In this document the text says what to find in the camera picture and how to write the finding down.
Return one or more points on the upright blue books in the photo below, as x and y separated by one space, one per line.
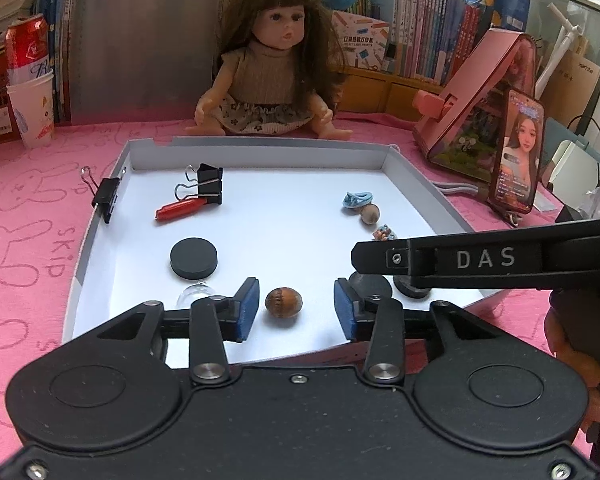
60 35

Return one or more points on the red soda can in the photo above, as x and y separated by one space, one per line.
27 45

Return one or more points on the pink printed tablecloth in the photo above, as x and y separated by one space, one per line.
30 240

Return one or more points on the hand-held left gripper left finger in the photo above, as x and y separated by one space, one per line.
248 310

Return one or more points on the colourful printed box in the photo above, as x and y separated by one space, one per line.
360 42

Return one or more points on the white cardboard box lid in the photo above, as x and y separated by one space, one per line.
290 240

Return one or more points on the white paper cup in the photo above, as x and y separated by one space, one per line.
32 115

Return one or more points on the black power adapter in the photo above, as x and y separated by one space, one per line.
570 215

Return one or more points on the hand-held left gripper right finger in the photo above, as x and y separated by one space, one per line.
342 310

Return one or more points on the yellow wooden shelf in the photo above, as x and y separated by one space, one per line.
375 92

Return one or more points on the row of books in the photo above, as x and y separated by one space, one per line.
430 30

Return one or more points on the smartphone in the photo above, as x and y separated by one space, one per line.
517 150

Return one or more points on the white plastic tubes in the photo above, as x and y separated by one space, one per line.
562 35

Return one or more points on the brown paper bag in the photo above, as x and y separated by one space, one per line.
585 70

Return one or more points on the small brown wooden ball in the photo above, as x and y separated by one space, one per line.
370 214

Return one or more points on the brown haired doll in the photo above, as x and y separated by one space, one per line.
270 65

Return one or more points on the clear glass ball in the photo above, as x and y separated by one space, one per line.
200 292

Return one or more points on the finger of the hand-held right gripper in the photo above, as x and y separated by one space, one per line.
480 260

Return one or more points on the brown striped nut ball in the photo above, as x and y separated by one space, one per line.
282 302

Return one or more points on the black binder clip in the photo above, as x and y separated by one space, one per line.
106 197
210 185

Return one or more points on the black round disc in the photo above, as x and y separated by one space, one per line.
414 290
194 258

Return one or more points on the person's right hand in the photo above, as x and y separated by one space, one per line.
587 360

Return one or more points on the pink triangular phone stand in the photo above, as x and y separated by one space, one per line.
475 110

